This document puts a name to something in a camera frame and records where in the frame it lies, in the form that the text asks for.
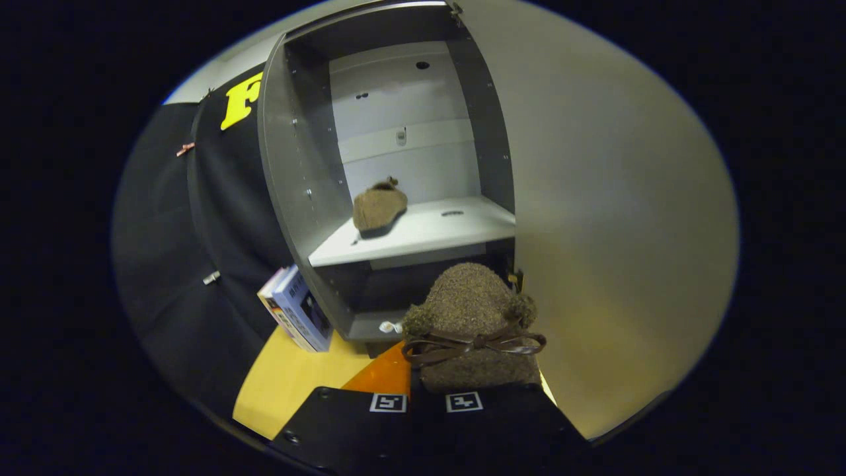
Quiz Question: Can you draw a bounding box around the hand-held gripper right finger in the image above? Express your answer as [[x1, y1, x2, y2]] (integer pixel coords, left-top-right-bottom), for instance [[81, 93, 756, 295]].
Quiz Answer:
[[411, 383, 590, 476]]

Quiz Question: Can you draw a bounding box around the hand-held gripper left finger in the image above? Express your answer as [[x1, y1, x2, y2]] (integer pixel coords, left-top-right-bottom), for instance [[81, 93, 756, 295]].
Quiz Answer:
[[268, 340, 414, 476]]

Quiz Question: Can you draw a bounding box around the brown fuzzy shoe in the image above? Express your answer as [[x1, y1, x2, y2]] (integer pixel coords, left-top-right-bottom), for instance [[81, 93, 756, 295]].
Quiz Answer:
[[401, 262, 548, 394], [352, 176, 408, 239]]

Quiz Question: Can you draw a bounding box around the blue cover book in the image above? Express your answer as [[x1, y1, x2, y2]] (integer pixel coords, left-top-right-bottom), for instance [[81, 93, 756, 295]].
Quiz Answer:
[[272, 264, 333, 353]]

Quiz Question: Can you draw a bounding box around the black backdrop cloth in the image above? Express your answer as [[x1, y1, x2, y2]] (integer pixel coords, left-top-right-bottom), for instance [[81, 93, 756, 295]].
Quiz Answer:
[[111, 63, 298, 424]]

